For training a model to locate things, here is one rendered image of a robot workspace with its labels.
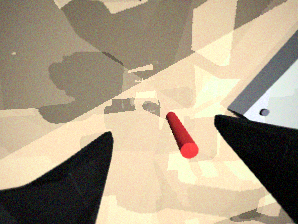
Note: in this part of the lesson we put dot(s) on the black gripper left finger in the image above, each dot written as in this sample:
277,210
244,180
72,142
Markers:
69,193

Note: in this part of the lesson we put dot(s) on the red peg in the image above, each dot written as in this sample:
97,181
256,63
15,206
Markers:
185,143

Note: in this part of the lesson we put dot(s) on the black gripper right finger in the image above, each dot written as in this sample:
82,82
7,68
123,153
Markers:
270,152

